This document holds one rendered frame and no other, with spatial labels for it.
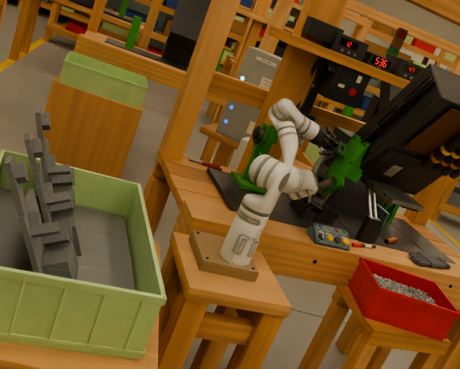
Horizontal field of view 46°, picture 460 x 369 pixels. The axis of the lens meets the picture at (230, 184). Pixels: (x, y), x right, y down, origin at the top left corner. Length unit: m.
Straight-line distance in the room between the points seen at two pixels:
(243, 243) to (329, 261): 0.56
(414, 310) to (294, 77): 1.08
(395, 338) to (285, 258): 0.45
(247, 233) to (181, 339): 0.35
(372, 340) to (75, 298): 1.05
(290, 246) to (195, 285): 0.55
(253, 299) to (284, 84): 1.11
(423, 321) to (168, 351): 0.87
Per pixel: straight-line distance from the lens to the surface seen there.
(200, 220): 1.78
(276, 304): 1.58
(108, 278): 1.39
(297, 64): 2.36
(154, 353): 1.31
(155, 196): 2.38
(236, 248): 1.57
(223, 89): 2.37
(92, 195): 1.70
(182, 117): 2.27
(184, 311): 1.52
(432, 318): 1.98
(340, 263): 2.07
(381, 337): 1.89
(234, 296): 1.52
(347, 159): 2.21
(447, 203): 7.46
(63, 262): 1.25
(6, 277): 1.13
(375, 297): 1.86
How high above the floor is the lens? 1.57
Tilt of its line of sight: 18 degrees down
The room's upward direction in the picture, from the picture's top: 22 degrees clockwise
